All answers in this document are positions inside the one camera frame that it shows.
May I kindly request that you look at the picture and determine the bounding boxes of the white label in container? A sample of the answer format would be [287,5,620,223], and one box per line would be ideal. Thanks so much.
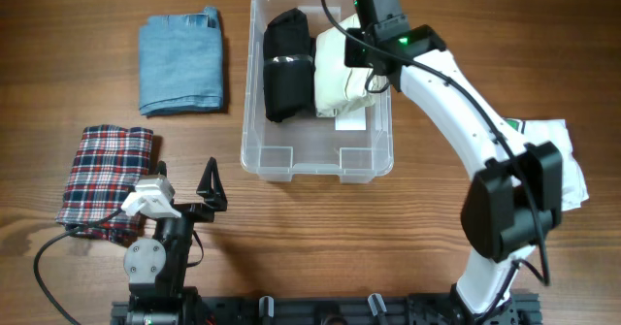
[335,108,366,131]

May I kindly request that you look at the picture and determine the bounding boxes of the black garment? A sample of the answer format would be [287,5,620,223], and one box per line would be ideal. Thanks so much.
[263,8,314,122]

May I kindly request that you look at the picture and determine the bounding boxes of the folded blue denim jeans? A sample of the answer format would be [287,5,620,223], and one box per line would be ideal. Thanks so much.
[139,7,224,116]

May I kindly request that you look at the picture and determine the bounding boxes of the clear plastic storage container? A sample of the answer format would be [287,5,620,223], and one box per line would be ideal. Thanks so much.
[241,0,394,183]

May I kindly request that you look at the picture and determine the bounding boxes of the folded red plaid shirt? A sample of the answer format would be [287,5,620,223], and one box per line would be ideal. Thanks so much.
[55,124,153,230]

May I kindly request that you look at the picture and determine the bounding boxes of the white shirt with green print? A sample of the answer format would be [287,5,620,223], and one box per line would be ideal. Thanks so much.
[505,118,589,211]

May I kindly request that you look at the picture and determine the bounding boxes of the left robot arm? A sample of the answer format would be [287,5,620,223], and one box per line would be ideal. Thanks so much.
[111,157,227,325]

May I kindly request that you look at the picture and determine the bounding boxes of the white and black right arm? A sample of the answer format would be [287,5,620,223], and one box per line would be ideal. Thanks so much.
[344,25,563,324]

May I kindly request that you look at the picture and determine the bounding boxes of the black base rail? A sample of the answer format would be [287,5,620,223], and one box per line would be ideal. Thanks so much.
[110,293,542,325]

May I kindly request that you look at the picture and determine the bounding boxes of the black camera cable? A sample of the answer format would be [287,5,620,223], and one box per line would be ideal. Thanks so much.
[32,207,125,325]

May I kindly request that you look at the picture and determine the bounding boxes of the cream white garment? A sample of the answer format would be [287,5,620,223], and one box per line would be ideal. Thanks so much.
[313,28,379,117]

